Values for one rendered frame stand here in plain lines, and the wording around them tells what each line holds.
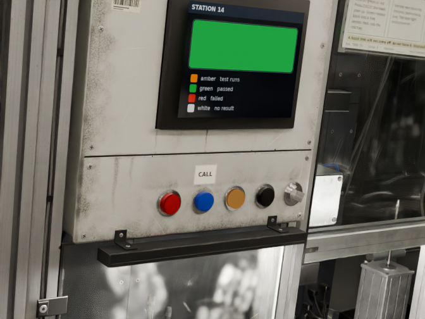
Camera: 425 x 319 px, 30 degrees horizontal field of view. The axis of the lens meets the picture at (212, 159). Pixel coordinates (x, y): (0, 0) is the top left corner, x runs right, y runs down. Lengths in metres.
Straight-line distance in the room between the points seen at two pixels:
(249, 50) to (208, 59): 0.07
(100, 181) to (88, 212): 0.05
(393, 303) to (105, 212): 0.94
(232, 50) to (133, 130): 0.18
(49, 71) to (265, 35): 0.33
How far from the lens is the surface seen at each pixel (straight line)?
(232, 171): 1.21
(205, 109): 1.13
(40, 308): 1.12
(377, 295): 1.86
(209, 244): 1.17
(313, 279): 1.68
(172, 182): 1.15
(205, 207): 1.18
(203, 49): 1.11
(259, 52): 1.17
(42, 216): 1.07
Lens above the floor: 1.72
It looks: 11 degrees down
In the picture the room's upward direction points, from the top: 6 degrees clockwise
